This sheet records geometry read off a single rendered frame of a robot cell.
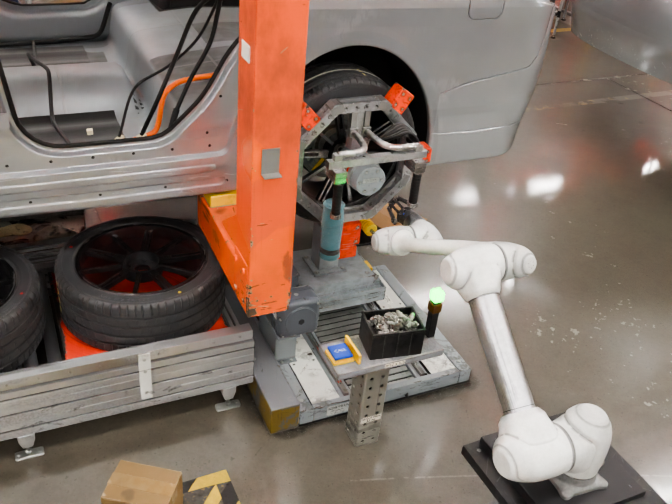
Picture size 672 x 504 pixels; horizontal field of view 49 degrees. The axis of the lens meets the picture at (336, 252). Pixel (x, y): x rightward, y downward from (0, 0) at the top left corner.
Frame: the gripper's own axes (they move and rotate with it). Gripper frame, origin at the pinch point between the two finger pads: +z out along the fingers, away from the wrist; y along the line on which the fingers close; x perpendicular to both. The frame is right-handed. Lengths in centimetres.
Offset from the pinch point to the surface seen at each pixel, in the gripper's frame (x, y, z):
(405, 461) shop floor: -25, -66, -87
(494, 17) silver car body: 26, 82, 5
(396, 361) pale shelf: 11, -38, -78
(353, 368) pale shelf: 23, -49, -76
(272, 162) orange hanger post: 87, -17, -48
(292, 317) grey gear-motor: 20, -60, -32
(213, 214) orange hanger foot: 59, -53, 0
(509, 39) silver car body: 12, 82, 5
